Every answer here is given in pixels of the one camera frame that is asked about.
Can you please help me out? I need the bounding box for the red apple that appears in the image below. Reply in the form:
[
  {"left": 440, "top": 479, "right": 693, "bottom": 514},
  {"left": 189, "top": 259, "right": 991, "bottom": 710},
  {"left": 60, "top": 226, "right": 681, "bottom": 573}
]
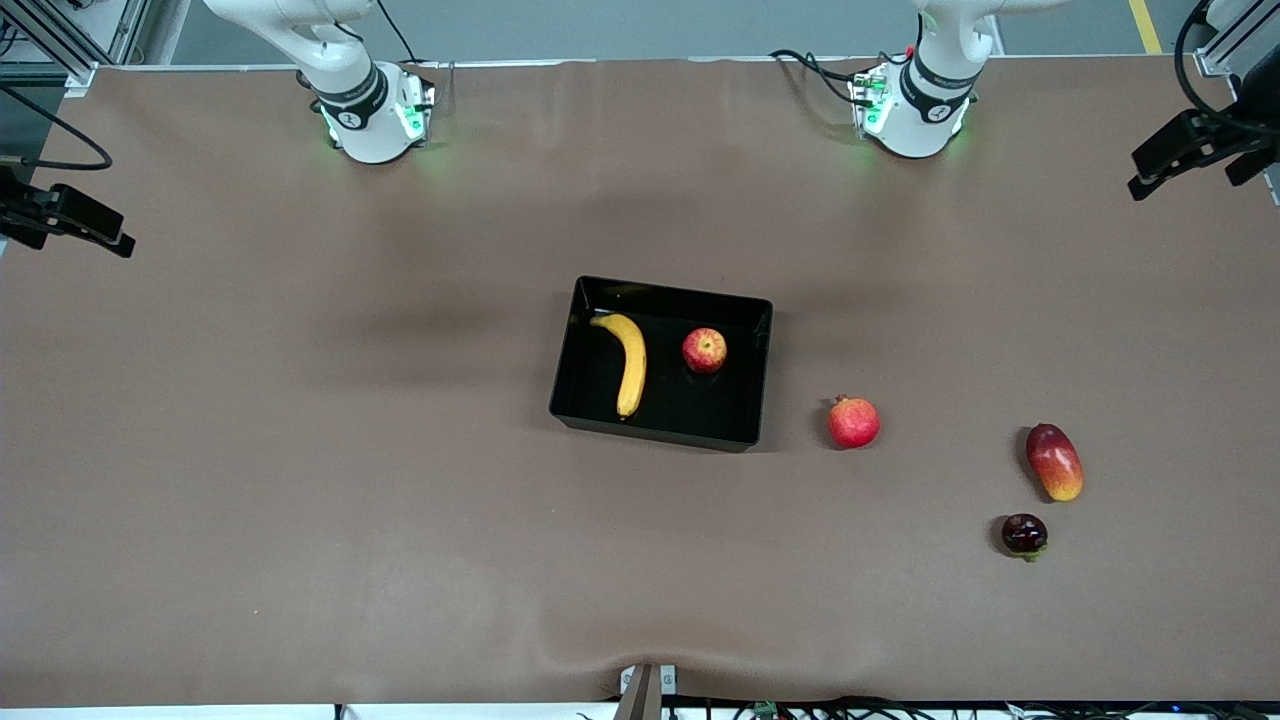
[{"left": 682, "top": 328, "right": 728, "bottom": 375}]

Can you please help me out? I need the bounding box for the black plastic box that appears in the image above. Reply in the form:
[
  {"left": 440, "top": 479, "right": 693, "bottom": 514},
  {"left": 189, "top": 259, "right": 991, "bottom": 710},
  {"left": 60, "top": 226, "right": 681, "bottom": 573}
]
[{"left": 548, "top": 276, "right": 774, "bottom": 454}]

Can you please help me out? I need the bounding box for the yellow banana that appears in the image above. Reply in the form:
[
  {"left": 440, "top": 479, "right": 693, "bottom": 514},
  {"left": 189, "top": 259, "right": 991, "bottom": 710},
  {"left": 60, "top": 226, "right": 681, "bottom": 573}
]
[{"left": 589, "top": 313, "right": 648, "bottom": 420}]

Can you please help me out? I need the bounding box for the red yellow mango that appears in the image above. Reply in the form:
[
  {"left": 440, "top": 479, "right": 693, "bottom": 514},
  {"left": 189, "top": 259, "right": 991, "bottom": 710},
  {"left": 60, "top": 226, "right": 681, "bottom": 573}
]
[{"left": 1025, "top": 423, "right": 1085, "bottom": 503}]

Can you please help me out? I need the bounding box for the brown table cover mat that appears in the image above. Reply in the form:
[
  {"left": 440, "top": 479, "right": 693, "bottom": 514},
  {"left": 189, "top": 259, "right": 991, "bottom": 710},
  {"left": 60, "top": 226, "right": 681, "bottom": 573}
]
[{"left": 0, "top": 55, "right": 1280, "bottom": 707}]

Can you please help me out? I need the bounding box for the dark purple mangosteen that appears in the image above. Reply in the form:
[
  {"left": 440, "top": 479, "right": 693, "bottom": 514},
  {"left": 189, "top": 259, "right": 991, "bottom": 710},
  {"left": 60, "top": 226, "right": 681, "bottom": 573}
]
[{"left": 1001, "top": 513, "right": 1050, "bottom": 563}]

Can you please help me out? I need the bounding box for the red pomegranate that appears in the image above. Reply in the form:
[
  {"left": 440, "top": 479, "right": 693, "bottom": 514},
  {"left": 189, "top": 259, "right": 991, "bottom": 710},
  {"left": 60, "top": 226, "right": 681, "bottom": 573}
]
[{"left": 827, "top": 394, "right": 882, "bottom": 450}]

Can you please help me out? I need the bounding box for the aluminium frame profile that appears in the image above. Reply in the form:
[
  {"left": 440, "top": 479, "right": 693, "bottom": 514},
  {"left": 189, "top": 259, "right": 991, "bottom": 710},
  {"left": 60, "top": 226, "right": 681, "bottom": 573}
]
[
  {"left": 1195, "top": 0, "right": 1280, "bottom": 77},
  {"left": 0, "top": 0, "right": 151, "bottom": 97}
]

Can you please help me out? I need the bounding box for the black right arm base cable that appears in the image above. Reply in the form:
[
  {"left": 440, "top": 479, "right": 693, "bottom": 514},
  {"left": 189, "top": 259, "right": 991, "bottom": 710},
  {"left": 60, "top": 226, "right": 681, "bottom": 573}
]
[{"left": 375, "top": 0, "right": 423, "bottom": 65}]

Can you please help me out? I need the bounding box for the black arm base cable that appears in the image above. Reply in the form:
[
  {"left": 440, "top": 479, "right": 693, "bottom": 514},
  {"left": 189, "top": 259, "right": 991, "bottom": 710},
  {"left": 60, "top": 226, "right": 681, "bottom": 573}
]
[
  {"left": 768, "top": 48, "right": 883, "bottom": 107},
  {"left": 375, "top": 0, "right": 423, "bottom": 65}
]

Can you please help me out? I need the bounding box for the black left arm base cable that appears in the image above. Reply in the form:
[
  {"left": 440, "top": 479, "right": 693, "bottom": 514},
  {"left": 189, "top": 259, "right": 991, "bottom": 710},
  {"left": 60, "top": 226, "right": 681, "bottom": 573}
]
[{"left": 768, "top": 48, "right": 883, "bottom": 107}]

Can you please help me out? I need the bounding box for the grey metal camera bracket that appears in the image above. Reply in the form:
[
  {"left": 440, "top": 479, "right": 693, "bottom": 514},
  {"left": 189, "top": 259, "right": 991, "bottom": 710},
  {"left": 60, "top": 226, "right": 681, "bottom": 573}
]
[{"left": 613, "top": 663, "right": 679, "bottom": 720}]

